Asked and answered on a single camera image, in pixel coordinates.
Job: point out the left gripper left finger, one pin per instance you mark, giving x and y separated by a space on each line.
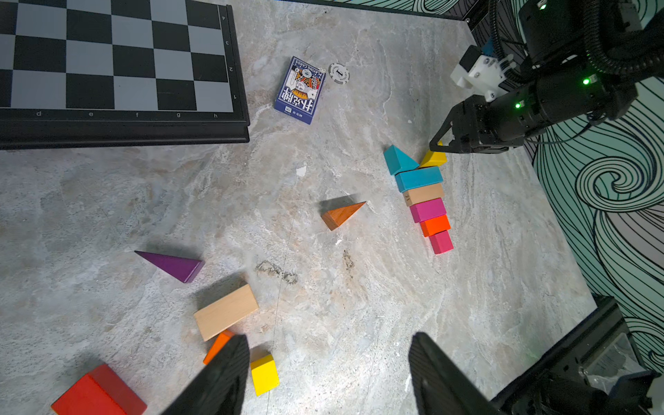
220 387

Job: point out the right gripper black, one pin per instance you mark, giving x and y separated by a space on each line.
476 126

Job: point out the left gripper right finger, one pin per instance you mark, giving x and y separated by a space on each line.
439 386

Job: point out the teal long block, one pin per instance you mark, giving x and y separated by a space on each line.
418 178

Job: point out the teal triangle block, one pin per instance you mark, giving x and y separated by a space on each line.
398 162

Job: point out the natural wood long block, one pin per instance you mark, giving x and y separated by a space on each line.
423 194

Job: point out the magenta long block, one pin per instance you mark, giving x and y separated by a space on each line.
426 211

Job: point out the orange rectangular block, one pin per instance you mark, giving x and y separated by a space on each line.
435 225

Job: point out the pink cube block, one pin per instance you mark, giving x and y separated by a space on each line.
441 242

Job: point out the red rectangular block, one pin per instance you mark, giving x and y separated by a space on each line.
100 391

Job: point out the purple triangle block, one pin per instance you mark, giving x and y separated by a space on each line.
182 269

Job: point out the orange triangle block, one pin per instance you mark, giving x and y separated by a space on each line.
334 218

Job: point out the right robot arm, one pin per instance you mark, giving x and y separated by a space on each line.
583 58

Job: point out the orange cube block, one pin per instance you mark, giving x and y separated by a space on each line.
219 343

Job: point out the yellow cube block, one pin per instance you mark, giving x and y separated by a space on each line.
264 375

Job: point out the white poker chip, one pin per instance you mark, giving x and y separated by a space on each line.
339 73

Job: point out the blue playing card box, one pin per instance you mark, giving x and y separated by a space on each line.
300 90

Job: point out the black grey chessboard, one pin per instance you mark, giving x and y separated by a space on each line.
120 73

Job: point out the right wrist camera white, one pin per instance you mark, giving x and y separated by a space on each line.
481 73

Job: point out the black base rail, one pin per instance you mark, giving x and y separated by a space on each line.
595 369

